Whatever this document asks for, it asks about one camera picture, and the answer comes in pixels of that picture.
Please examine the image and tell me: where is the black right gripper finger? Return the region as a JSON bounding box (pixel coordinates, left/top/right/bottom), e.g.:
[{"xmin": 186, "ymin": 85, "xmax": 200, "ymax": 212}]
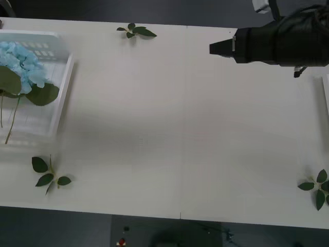
[
  {"xmin": 209, "ymin": 48, "xmax": 233, "ymax": 58},
  {"xmin": 209, "ymin": 38, "xmax": 233, "ymax": 50}
]

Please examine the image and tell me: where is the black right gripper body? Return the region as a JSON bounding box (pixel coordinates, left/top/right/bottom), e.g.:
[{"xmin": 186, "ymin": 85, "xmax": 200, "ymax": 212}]
[{"xmin": 232, "ymin": 23, "xmax": 278, "ymax": 66}]

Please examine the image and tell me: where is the pale blue artificial flower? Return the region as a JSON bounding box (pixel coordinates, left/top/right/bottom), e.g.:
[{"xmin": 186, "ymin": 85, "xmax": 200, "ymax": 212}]
[
  {"xmin": 0, "ymin": 42, "xmax": 23, "ymax": 128},
  {"xmin": 5, "ymin": 43, "xmax": 60, "ymax": 145}
]

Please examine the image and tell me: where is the dark robot base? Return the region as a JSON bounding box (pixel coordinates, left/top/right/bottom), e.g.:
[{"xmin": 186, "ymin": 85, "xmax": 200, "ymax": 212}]
[{"xmin": 111, "ymin": 215, "xmax": 233, "ymax": 247}]

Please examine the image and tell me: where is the loose green leaf twig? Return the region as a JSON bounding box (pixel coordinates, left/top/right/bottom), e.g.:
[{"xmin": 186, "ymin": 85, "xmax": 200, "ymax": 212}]
[
  {"xmin": 297, "ymin": 169, "xmax": 329, "ymax": 211},
  {"xmin": 116, "ymin": 23, "xmax": 157, "ymax": 39},
  {"xmin": 31, "ymin": 154, "xmax": 72, "ymax": 196}
]

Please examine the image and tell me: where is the shallow white box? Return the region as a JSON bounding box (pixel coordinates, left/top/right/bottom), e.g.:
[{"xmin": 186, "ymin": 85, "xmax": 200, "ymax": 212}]
[{"xmin": 0, "ymin": 29, "xmax": 75, "ymax": 147}]

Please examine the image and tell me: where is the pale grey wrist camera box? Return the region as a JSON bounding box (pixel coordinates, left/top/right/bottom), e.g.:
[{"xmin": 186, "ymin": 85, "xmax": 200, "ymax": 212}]
[{"xmin": 252, "ymin": 0, "xmax": 271, "ymax": 14}]

